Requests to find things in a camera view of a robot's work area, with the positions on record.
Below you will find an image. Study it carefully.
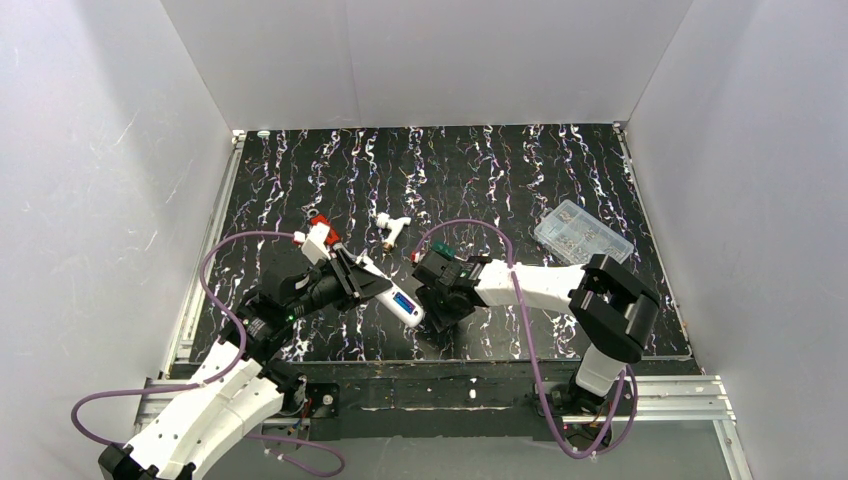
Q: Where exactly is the blue battery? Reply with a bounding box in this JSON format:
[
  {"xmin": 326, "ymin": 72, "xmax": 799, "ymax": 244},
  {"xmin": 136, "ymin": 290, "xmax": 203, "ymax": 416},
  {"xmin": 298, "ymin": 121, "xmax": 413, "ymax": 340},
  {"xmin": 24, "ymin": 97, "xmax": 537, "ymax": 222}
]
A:
[{"xmin": 393, "ymin": 292, "xmax": 415, "ymax": 315}]

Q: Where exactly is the white remote control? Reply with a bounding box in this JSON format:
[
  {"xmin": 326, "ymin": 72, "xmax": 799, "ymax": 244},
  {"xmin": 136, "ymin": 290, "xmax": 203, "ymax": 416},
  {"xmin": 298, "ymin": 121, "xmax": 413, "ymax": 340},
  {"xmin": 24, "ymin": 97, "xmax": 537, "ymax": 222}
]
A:
[{"xmin": 357, "ymin": 254, "xmax": 425, "ymax": 328}]

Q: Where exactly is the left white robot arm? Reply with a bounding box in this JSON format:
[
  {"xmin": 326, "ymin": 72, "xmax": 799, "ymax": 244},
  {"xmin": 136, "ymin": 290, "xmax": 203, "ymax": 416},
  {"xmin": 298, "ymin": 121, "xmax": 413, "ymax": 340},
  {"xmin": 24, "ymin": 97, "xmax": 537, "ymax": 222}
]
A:
[{"xmin": 98, "ymin": 249, "xmax": 422, "ymax": 479}]

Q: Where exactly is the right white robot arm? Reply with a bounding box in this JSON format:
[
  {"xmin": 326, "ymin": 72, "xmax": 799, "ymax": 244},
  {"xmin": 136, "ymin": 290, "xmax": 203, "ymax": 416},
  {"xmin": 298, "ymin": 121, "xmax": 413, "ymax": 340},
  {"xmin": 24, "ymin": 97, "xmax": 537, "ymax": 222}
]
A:
[{"xmin": 412, "ymin": 249, "xmax": 660, "ymax": 402}]

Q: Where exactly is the white plastic faucet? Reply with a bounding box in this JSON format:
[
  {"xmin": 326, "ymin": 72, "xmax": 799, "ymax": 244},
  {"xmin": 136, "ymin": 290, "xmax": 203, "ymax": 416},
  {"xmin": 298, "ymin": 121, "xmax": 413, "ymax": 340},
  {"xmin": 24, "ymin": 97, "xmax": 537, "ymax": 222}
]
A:
[{"xmin": 375, "ymin": 212, "xmax": 411, "ymax": 253}]

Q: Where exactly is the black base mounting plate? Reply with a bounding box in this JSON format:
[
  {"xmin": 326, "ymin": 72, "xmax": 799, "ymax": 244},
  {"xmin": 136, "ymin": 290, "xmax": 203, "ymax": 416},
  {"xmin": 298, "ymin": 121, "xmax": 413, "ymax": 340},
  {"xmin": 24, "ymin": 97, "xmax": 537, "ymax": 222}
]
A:
[{"xmin": 218, "ymin": 359, "xmax": 637, "ymax": 442}]

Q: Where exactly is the clear plastic screw box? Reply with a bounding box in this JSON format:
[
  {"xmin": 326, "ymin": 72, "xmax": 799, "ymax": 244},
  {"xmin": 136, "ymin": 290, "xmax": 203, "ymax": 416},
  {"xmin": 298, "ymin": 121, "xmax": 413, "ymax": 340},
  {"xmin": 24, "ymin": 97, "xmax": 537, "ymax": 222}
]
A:
[{"xmin": 533, "ymin": 200, "xmax": 635, "ymax": 265}]

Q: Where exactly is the green handle screwdriver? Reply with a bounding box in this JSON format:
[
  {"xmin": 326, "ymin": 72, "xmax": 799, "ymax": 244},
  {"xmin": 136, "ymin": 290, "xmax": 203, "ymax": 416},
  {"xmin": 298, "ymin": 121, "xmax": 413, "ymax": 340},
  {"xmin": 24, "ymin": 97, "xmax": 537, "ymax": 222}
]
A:
[{"xmin": 429, "ymin": 242, "xmax": 455, "ymax": 260}]

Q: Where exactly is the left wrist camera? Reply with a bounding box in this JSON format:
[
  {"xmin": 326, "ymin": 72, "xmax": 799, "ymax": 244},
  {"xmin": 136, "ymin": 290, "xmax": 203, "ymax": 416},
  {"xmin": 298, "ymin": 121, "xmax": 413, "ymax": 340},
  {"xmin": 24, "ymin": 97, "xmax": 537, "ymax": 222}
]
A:
[{"xmin": 293, "ymin": 228, "xmax": 332, "ymax": 265}]

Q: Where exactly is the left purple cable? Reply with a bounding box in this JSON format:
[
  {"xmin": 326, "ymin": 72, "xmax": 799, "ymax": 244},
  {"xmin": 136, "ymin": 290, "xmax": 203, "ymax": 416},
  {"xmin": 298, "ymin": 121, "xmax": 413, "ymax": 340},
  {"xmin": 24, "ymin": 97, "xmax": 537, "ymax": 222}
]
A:
[{"xmin": 70, "ymin": 230, "xmax": 347, "ymax": 478}]

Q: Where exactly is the purple cable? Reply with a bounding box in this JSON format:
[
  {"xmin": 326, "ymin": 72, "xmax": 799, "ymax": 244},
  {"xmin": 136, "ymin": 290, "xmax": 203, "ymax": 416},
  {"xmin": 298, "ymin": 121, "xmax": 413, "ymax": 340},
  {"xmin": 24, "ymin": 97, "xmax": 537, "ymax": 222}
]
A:
[
  {"xmin": 70, "ymin": 230, "xmax": 347, "ymax": 478},
  {"xmin": 410, "ymin": 219, "xmax": 639, "ymax": 460}
]

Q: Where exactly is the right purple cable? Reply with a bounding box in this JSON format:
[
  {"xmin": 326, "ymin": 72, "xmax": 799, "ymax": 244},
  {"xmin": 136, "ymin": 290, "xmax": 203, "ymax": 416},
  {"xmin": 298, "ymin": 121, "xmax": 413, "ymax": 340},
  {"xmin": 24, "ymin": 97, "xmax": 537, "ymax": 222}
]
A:
[{"xmin": 410, "ymin": 219, "xmax": 639, "ymax": 460}]

